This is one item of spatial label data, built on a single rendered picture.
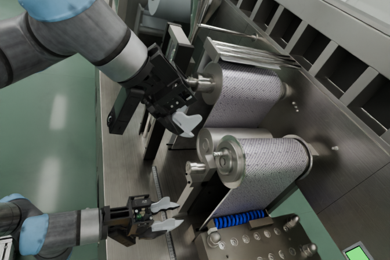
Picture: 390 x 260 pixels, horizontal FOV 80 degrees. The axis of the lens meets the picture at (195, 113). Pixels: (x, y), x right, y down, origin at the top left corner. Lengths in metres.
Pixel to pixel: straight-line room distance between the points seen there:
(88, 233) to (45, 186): 1.43
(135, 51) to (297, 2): 0.78
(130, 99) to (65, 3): 0.17
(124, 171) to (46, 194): 1.07
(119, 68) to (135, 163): 0.70
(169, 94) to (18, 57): 0.21
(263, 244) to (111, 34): 0.76
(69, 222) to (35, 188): 1.41
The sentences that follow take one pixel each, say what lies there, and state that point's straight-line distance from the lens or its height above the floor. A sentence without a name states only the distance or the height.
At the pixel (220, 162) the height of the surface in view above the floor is 1.24.
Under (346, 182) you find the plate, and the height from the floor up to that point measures 1.30.
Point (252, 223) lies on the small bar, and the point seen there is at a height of 1.05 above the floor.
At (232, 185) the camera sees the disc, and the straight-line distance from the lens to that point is 0.67.
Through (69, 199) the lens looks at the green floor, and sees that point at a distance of 1.95.
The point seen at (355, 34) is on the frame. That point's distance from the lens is 0.85.
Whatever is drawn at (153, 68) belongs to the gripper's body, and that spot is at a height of 1.52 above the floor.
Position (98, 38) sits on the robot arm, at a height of 1.57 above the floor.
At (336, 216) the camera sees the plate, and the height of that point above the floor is 1.20.
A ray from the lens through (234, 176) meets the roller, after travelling 0.64.
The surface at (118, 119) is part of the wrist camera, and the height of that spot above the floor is 1.41.
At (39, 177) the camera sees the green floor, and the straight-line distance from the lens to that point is 2.06.
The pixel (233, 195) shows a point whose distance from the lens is 0.72.
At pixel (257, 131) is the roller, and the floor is 1.23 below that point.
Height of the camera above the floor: 1.71
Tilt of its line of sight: 37 degrees down
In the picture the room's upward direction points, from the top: 24 degrees clockwise
